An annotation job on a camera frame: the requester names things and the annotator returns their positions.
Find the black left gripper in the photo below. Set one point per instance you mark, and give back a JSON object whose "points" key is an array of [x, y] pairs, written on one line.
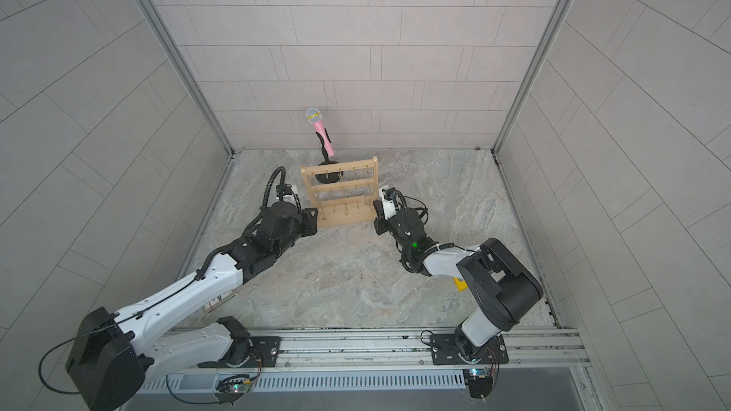
{"points": [[311, 224]]}

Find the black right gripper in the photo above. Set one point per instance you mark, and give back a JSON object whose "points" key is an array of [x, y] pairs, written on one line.
{"points": [[383, 223]]}

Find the wooden jewelry display stand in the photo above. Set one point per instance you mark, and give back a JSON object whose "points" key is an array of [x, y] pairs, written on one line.
{"points": [[343, 193]]}

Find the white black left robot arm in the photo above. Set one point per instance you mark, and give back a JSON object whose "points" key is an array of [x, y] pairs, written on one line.
{"points": [[115, 353]]}

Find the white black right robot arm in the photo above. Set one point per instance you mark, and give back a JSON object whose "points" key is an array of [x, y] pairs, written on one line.
{"points": [[503, 288]]}

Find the yellow plastic triangle piece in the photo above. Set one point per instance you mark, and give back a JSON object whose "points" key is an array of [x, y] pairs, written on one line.
{"points": [[460, 284]]}

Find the pink toy microphone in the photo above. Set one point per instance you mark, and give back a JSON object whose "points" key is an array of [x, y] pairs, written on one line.
{"points": [[315, 119]]}

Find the small printed card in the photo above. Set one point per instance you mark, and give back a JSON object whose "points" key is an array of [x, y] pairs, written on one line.
{"points": [[218, 301]]}

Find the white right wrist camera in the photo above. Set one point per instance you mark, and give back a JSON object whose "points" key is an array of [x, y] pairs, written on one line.
{"points": [[389, 201]]}

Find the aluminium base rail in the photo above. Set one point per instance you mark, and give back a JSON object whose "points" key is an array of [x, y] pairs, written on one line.
{"points": [[304, 360]]}

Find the aluminium corner frame post right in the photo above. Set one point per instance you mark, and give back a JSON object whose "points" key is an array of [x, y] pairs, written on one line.
{"points": [[548, 37]]}

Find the aluminium corner frame post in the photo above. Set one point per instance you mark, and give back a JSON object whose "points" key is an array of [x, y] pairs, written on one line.
{"points": [[548, 37], [182, 68]]}

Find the aluminium corner frame post left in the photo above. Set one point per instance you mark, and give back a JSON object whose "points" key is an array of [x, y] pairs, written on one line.
{"points": [[182, 68]]}

